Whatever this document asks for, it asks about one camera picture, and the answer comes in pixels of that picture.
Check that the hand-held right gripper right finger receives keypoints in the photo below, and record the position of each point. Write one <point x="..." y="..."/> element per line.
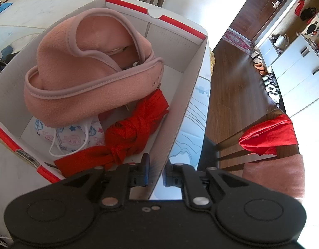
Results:
<point x="166" y="176"/>

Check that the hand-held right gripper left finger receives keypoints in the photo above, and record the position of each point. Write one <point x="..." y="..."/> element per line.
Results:
<point x="148" y="166"/>

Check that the red knotted cloth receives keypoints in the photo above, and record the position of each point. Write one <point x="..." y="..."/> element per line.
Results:
<point x="128" y="132"/>

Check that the printed white face mask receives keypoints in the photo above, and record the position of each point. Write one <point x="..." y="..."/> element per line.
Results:
<point x="74" y="137"/>

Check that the pink fleece cloth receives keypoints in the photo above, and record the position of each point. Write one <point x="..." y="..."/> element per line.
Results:
<point x="71" y="83"/>

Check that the white cardboard box red edge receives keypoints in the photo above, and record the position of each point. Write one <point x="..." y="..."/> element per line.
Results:
<point x="180" y="46"/>

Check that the printed table mat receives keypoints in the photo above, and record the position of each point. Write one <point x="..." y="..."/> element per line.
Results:
<point x="193" y="114"/>

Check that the wooden chair with black seat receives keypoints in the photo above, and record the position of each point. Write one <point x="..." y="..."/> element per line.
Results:
<point x="252" y="125"/>

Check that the pink towel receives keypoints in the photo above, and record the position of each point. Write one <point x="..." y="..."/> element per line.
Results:
<point x="276" y="176"/>

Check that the red garment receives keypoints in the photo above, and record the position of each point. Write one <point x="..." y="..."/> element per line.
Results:
<point x="270" y="137"/>

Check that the yellow plastic bag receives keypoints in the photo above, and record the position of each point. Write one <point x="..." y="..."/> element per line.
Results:
<point x="212" y="62"/>

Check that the row of shoes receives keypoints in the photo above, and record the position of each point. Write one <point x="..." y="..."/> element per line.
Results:
<point x="272" y="90"/>

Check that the red patterned rug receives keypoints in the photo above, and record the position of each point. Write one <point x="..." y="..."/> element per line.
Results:
<point x="237" y="40"/>

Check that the white storage cabinet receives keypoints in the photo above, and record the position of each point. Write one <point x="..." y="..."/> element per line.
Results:
<point x="299" y="67"/>

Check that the white handbag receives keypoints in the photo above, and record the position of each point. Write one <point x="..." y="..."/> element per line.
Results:
<point x="280" y="42"/>

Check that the dark blue cloth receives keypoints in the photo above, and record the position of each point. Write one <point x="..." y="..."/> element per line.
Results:
<point x="7" y="49"/>

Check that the brown wooden door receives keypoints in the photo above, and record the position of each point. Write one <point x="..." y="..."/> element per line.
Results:
<point x="260" y="7"/>

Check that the black bag with red print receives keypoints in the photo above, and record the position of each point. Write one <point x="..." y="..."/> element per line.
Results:
<point x="312" y="28"/>

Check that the red hanging bag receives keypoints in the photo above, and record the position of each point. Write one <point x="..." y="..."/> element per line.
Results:
<point x="299" y="7"/>

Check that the black hanging bag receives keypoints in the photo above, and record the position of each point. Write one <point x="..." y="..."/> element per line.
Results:
<point x="308" y="13"/>

